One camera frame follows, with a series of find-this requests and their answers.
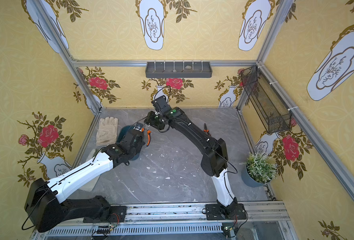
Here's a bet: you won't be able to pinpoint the orange black long-nose pliers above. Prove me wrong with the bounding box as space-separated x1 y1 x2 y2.
204 123 211 136

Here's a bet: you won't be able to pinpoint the aluminium front rail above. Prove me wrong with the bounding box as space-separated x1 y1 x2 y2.
30 201 298 240

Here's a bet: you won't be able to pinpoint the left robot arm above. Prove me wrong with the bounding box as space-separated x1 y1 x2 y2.
25 123 145 233

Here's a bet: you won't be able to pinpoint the potted green plant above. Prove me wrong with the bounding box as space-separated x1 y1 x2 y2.
241 153 278 188

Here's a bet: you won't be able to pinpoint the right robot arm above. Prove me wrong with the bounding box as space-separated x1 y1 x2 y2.
145 108 238 215

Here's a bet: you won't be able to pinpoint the grey wall shelf tray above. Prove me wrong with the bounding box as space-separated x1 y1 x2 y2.
145 61 213 79

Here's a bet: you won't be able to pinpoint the black wire mesh basket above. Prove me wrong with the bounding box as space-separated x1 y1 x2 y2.
239 66 292 134

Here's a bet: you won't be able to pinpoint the beige work glove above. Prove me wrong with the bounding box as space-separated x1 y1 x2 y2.
96 117 119 146

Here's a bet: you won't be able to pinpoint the teal plastic storage box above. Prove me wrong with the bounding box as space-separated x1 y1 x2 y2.
117 126 140 161

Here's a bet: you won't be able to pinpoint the orange black combination pliers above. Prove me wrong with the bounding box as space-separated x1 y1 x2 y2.
142 128 152 147

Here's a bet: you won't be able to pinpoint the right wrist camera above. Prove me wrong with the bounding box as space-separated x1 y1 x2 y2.
152 96 172 115

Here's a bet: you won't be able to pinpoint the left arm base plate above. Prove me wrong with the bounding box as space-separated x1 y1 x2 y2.
83 205 127 224

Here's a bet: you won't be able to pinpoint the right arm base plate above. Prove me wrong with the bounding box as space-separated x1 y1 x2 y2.
204 203 247 221

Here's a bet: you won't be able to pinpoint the aluminium corner frame post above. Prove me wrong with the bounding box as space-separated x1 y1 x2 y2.
256 0 294 63

